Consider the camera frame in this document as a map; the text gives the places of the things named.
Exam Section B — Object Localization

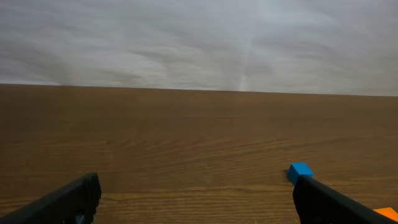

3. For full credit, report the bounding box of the orange cube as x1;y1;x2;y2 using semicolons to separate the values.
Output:
373;207;398;222

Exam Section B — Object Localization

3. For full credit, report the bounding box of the blue cube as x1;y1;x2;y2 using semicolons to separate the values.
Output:
286;162;314;187

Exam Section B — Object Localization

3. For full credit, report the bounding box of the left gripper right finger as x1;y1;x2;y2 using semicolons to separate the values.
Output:
292;174;398;224

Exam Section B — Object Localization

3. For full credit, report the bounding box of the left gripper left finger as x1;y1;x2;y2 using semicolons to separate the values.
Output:
0;172;102;224

